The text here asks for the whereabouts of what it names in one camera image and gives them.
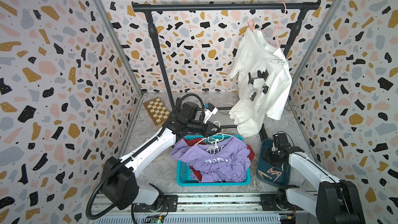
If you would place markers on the dark grey clothes rack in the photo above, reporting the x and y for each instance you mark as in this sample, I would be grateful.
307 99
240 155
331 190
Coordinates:
148 9

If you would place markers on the purple garment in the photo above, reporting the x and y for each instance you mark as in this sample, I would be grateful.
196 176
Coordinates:
214 161

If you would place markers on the dark teal clothespin bin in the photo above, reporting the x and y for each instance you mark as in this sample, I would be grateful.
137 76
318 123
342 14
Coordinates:
270 174

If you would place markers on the aluminium corner profile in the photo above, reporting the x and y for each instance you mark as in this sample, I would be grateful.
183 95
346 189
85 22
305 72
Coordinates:
317 38
115 41

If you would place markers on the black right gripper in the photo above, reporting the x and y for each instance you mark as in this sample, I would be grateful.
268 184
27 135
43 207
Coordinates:
268 150

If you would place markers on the teal laundry basket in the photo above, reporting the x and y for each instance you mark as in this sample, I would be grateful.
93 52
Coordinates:
229 167

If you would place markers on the pink wire hanger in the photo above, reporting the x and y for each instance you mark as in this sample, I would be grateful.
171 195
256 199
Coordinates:
278 24

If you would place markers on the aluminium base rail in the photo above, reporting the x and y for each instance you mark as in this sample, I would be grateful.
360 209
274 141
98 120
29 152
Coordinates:
212 208

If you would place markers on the white plastic hangers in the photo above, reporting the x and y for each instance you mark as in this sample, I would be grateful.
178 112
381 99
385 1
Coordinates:
213 143

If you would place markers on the aluminium corner profile left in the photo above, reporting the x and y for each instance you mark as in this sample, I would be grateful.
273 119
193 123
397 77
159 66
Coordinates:
115 41

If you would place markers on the aluminium corner profile right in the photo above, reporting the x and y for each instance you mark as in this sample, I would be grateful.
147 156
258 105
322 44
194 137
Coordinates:
317 38

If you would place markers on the red garment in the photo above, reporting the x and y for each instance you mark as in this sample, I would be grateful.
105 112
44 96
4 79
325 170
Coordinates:
192 143

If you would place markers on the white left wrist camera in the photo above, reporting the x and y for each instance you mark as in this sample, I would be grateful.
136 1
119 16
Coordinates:
210 110

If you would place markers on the white printed t-shirt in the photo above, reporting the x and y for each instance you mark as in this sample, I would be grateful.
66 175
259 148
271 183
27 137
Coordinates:
263 86

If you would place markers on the pink clothespin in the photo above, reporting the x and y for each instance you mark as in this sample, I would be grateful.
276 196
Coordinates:
251 24

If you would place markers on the wooden chessboard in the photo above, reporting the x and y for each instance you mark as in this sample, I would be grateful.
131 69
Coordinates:
157 111

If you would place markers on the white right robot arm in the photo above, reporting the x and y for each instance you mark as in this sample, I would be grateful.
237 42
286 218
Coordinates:
337 201

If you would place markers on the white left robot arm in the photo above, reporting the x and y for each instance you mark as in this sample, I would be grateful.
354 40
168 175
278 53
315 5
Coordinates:
119 176

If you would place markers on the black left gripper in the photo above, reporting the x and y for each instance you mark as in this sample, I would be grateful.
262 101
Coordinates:
209 126

